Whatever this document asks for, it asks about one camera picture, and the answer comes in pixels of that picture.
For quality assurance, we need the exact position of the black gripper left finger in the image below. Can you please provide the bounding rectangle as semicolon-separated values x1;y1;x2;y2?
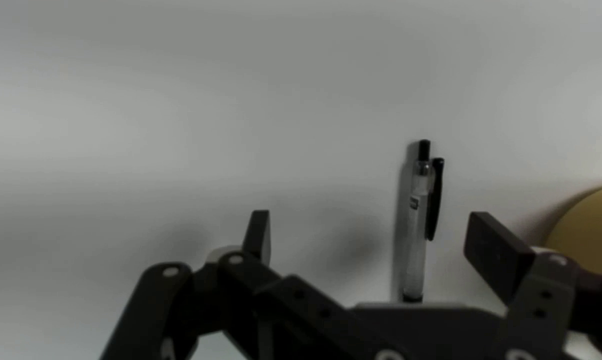
101;210;355;360

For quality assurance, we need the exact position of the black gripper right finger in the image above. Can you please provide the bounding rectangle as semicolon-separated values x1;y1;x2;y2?
465;212;602;360

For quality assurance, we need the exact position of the black and silver pen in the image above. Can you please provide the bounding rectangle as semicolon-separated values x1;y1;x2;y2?
395;139;444;304

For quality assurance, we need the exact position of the yellow enamel cup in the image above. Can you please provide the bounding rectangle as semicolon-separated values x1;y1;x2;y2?
546;188;602;273

